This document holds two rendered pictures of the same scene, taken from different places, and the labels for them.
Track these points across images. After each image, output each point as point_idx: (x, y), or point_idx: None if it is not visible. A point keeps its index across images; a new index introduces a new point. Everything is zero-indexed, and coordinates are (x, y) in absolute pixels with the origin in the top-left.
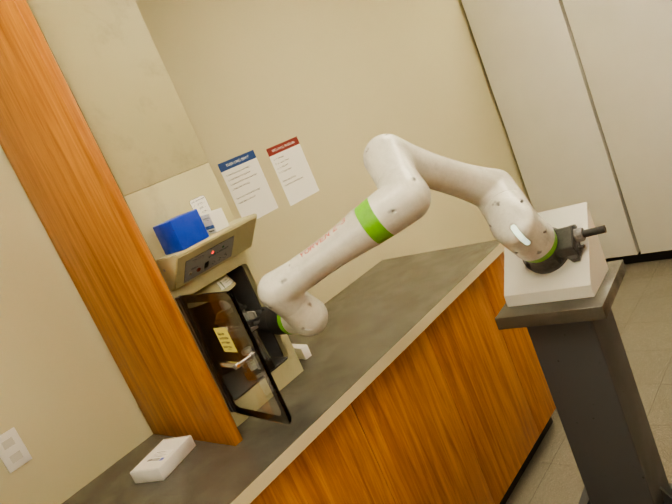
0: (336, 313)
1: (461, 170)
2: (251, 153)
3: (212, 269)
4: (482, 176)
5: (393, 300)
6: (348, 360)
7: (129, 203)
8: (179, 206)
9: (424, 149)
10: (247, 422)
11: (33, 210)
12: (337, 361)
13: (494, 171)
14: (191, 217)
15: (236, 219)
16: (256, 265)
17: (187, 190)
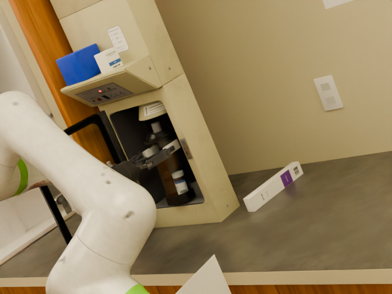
0: (374, 175)
1: (51, 174)
2: None
3: (129, 97)
4: (70, 195)
5: (357, 217)
6: (205, 248)
7: (62, 26)
8: (98, 34)
9: (25, 129)
10: (154, 230)
11: None
12: (213, 240)
13: (89, 197)
14: (70, 60)
15: (142, 58)
16: (336, 62)
17: (104, 19)
